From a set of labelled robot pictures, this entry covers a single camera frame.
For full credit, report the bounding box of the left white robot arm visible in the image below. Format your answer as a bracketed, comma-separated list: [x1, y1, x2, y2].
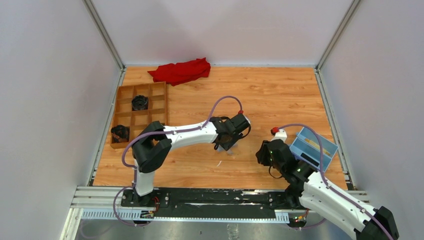
[131, 113, 251, 207]

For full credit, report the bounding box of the aluminium frame rail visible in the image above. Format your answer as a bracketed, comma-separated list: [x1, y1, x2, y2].
[61, 186, 377, 240]

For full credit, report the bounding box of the red cloth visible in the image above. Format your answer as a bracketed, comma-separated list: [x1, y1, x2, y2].
[148, 57, 211, 86]

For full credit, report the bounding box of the black round part lower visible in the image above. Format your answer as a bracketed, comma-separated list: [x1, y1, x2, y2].
[110, 124, 130, 143]

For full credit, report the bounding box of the blue plastic box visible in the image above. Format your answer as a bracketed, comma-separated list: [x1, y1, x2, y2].
[289, 127, 339, 173]

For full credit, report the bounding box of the black round part upper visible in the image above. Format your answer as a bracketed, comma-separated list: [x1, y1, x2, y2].
[131, 95, 149, 111]

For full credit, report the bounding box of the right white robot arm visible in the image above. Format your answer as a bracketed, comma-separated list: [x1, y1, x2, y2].
[256, 127, 400, 240]

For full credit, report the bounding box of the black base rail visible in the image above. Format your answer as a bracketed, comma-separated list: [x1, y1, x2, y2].
[118, 187, 307, 220]

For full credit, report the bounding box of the brown compartment tray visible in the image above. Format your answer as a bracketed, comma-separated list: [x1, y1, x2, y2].
[109, 82, 169, 149]

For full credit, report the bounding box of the black round part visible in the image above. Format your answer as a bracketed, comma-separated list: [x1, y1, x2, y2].
[110, 124, 130, 143]
[131, 95, 149, 111]

